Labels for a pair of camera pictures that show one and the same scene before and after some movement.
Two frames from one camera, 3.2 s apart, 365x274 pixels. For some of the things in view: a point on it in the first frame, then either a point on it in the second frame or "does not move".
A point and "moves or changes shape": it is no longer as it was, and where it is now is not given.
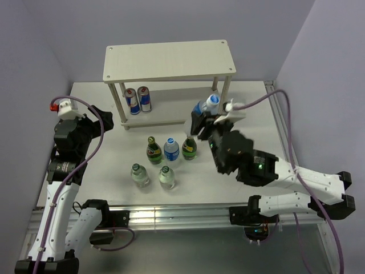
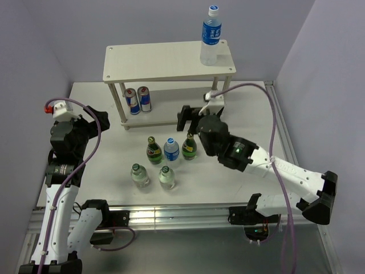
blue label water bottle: [210, 105] moves or changes shape
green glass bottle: [189, 148] does not move
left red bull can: [132, 100] does not move
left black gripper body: [88, 129] does not move
